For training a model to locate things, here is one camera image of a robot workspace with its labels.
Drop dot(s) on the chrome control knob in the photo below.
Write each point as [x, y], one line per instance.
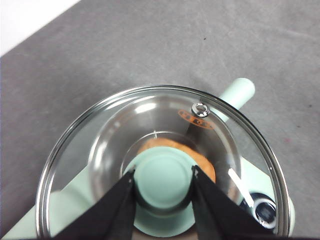
[265, 212]

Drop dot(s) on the mint green breakfast maker base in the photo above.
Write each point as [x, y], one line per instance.
[75, 197]

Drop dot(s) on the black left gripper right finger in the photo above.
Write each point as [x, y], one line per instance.
[217, 217]

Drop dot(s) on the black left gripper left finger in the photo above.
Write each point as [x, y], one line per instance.
[107, 217]

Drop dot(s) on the glass lid with green knob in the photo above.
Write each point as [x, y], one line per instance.
[160, 180]

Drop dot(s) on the mint green steamer pot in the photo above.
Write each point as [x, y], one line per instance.
[237, 92]

